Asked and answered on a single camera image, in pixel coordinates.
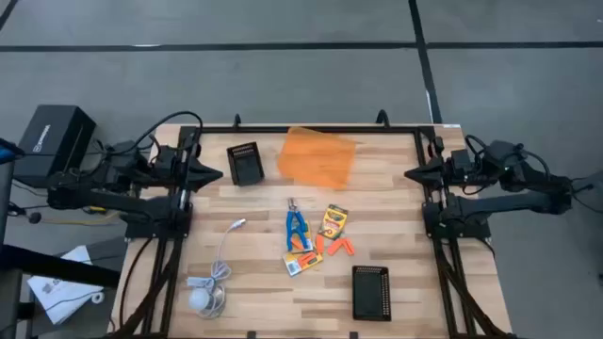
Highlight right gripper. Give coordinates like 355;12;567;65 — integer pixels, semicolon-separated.
404;153;461;190

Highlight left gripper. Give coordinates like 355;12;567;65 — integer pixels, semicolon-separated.
174;149;223;190

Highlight blue-handled pliers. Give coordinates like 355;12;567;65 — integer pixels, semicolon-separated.
285;197;310;252

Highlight black slotted plastic basket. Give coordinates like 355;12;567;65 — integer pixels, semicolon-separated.
351;265;393;323
226;141;266;187

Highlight orange translucent plastic bin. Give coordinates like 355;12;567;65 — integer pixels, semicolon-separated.
276;125;358;191

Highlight white bulb lamp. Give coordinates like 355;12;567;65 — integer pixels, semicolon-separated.
187;276;227;320

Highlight black cardboard box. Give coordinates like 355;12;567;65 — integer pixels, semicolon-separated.
12;104;97;189

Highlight black metal stand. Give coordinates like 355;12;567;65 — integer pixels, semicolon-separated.
0;159;122;339

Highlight white paper sheets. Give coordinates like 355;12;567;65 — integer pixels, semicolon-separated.
26;244;106;326

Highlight blue-topped black device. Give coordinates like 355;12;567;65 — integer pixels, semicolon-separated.
0;137;25;166

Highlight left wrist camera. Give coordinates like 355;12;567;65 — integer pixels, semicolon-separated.
155;144;179;167

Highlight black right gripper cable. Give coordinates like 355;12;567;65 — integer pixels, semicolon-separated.
464;134;552;180

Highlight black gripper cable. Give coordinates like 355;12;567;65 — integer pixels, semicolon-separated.
126;110;204;156
464;134;552;180

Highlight white USB cable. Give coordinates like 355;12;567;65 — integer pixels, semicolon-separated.
187;218;248;320

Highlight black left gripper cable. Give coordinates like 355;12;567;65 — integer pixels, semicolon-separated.
126;110;204;156

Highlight yellow cable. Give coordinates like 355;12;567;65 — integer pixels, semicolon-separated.
41;205;122;227

